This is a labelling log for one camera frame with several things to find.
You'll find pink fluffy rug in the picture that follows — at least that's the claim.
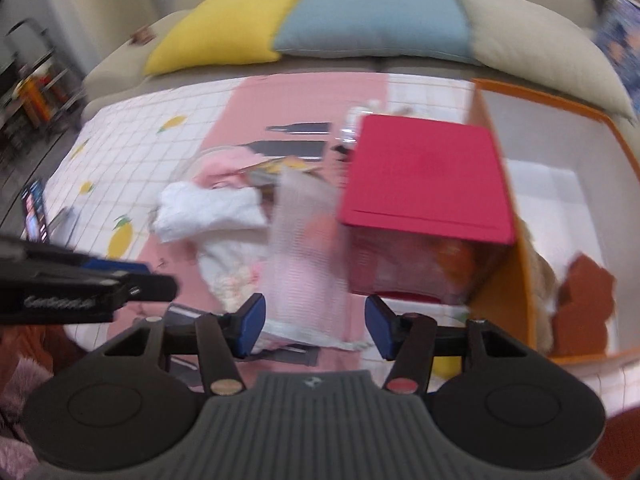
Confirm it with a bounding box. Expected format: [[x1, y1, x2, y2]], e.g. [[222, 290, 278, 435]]
[[0, 355, 48, 463]]

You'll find metal storage rack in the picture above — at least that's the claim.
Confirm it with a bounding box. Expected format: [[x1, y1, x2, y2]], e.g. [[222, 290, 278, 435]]
[[0, 17, 87, 161]]

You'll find yellow pillow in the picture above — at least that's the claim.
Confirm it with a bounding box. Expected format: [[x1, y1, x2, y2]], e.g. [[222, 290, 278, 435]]
[[142, 0, 308, 77]]

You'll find beige sofa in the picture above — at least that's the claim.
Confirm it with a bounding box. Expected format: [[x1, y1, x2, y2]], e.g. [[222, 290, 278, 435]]
[[82, 0, 640, 128]]

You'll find pink cloth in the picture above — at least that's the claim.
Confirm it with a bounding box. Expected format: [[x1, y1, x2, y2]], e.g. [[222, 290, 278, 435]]
[[192, 151, 262, 191]]

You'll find white printed cloth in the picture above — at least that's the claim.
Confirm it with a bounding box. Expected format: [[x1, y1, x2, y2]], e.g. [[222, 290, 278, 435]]
[[197, 237, 273, 313]]

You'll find beige pillow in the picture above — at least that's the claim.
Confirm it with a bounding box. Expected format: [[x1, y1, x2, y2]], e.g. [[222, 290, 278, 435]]
[[450, 0, 637, 123]]

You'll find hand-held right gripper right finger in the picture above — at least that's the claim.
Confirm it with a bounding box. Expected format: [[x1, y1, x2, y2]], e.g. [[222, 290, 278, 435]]
[[364, 295, 531, 395]]

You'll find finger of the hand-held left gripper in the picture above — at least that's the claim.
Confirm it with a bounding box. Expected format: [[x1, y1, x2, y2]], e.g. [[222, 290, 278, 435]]
[[114, 272, 179, 307], [65, 252, 153, 278]]

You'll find red box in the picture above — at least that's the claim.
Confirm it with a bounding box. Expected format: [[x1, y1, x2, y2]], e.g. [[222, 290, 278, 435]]
[[337, 114, 517, 307]]

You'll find black smartphone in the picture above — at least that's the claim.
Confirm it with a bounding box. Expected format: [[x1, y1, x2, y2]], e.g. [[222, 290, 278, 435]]
[[20, 180, 51, 244]]

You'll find pink mesh bag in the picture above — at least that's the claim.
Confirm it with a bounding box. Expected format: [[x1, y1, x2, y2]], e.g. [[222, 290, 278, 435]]
[[262, 167, 352, 332]]

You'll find blue printed cloth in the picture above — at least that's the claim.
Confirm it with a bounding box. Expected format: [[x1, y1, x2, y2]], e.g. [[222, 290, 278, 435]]
[[595, 0, 640, 92]]

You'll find brown plush toy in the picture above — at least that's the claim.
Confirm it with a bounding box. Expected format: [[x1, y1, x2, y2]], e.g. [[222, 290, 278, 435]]
[[552, 254, 617, 358]]

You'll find yellow snack packet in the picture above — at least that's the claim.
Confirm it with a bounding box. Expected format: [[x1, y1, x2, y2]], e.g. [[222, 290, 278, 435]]
[[245, 155, 326, 181]]

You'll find brown fuzzy cloth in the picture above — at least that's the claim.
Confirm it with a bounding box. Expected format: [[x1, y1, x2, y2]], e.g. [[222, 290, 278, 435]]
[[0, 324, 93, 396]]

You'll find light blue pillow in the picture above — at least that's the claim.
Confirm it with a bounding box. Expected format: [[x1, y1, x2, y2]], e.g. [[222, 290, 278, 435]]
[[274, 0, 476, 64]]

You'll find orange storage box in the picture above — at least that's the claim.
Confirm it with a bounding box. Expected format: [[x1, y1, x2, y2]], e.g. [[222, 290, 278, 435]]
[[467, 78, 640, 367]]

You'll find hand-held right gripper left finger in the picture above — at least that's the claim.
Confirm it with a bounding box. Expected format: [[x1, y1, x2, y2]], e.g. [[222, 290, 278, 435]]
[[102, 292, 267, 397]]

